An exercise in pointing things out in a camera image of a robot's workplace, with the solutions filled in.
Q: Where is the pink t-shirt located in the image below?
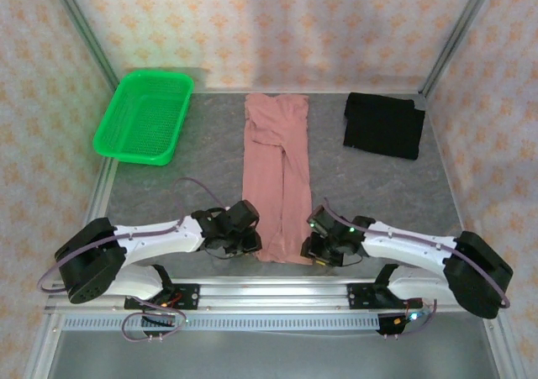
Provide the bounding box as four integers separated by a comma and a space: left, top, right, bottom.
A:
241, 92, 314, 266

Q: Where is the green plastic basket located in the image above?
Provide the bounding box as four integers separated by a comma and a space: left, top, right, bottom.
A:
92, 70, 195, 168

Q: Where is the small circuit board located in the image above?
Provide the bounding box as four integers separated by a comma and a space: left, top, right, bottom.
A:
393, 309, 432, 328
140, 297, 182, 313

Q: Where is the folded black t-shirt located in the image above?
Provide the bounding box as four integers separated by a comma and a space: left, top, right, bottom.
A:
342, 92, 426, 161

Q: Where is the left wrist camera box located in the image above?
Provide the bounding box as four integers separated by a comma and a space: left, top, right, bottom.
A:
226, 200, 261, 232

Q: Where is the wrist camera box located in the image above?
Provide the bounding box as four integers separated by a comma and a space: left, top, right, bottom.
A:
306, 204, 340, 236
226, 200, 261, 232

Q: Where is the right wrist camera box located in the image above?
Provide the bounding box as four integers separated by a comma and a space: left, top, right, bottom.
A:
306, 204, 340, 236

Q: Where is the aluminium mounting rail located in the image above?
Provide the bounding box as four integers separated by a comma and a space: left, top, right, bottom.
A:
45, 278, 504, 314

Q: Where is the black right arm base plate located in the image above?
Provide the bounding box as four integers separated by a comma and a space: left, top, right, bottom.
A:
346, 281, 424, 312

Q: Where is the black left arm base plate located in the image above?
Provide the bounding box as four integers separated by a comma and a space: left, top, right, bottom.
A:
124, 283, 201, 312

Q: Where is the slotted grey cable duct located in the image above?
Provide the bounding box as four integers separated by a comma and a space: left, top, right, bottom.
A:
61, 313, 382, 333

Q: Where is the looped purple base cable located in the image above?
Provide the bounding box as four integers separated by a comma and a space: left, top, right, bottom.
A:
394, 297, 439, 339
120, 298, 188, 342

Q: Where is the aluminium frame leg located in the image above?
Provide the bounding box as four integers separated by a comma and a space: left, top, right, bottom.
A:
23, 311, 64, 379
481, 311, 522, 379

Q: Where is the aluminium frame post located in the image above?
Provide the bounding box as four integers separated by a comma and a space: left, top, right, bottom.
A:
419, 0, 501, 97
44, 0, 121, 92

